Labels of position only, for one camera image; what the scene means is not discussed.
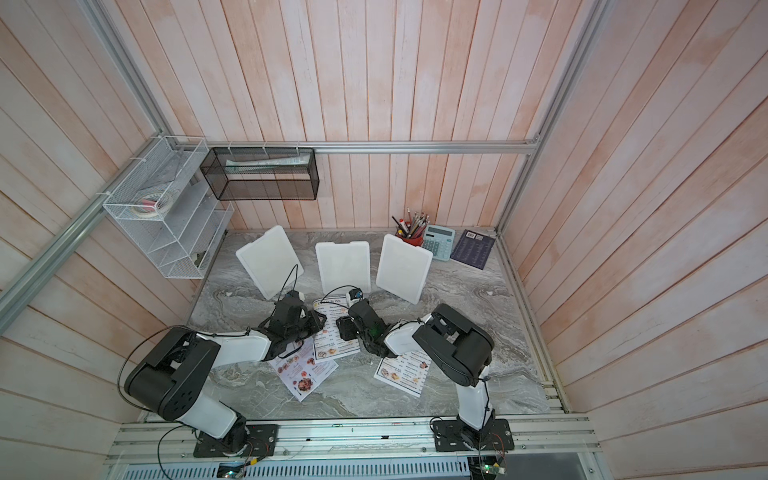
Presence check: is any dark purple card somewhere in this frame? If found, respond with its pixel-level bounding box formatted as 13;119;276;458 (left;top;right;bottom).
450;230;496;270

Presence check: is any paper inside black basket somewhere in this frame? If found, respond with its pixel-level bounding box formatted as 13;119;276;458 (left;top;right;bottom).
225;154;311;174

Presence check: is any middle white narrow rack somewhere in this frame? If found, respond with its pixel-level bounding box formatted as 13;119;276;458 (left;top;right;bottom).
315;241;371;294

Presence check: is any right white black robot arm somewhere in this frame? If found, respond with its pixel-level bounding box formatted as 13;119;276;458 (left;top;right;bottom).
336;299;499;451

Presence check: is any grey desk calculator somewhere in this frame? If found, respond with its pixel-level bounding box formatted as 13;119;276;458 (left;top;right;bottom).
422;225;456;261

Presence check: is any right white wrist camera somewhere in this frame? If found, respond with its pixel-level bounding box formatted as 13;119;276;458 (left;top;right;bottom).
346;288;364;304

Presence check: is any dim sum menu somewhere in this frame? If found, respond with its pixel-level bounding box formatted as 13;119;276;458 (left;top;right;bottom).
374;350;432;398
313;295;360;363

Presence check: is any aluminium front rail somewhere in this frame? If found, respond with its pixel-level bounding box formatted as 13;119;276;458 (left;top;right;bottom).
105;414;601;465

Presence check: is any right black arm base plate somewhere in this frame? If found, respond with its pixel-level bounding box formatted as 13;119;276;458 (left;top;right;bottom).
429;417;515;453

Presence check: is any left white narrow rack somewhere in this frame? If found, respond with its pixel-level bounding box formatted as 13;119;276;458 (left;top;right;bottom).
235;226;304;300

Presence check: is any left red white menu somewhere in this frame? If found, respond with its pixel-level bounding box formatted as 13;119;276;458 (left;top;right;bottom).
268;338;338;402

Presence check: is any white wire wall shelf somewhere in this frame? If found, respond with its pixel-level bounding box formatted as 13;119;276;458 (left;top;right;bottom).
104;136;234;280

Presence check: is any white narrow rack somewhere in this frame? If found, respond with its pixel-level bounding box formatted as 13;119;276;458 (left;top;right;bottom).
376;234;433;304
235;226;304;300
315;241;371;294

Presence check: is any red pen cup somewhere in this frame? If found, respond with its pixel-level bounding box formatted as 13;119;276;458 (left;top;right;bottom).
391;209;430;247

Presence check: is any tape roll on shelf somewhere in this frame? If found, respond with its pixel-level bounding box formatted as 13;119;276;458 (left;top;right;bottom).
131;192;169;219

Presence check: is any right white narrow rack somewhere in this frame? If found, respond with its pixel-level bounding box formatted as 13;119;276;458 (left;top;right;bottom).
376;234;433;304

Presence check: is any black mesh wall basket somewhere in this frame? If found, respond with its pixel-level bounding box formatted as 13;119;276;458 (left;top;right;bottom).
200;146;320;201

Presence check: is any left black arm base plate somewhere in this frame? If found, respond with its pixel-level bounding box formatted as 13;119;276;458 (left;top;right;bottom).
193;424;279;458

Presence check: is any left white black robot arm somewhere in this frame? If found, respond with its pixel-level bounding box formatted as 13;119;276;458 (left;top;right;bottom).
123;290;327;456

